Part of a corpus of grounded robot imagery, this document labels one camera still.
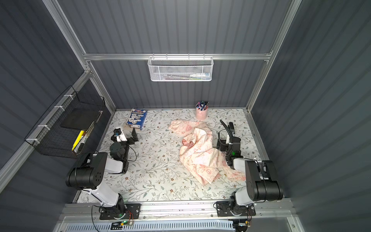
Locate pink patterned hooded jacket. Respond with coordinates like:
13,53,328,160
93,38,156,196
169,120,246,186

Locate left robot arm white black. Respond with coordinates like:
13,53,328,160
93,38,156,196
65,127,139,219

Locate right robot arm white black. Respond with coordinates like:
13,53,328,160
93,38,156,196
216,120,284,217

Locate blue sticker book pack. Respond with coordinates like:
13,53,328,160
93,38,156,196
126,108,148,130

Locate pink pen cup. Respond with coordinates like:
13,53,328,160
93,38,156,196
195,107,208,120

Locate pens in pink cup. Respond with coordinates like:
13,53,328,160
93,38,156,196
196,101,209,111

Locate yellow highlighter marker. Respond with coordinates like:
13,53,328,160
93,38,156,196
71,130,86,151

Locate black notebook in basket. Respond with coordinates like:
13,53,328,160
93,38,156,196
60,108,101,131

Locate floral table mat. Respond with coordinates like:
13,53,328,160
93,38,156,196
100,109,261,202

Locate white tube in mesh basket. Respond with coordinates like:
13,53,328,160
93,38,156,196
190,72,211,81

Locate black wire wall basket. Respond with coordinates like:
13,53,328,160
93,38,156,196
25,89,106,159

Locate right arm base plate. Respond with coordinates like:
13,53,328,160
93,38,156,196
213,201,256,217

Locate white wire mesh basket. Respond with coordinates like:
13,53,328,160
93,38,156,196
147,56,214,82

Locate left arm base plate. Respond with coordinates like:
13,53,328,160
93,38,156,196
99,204,142,220

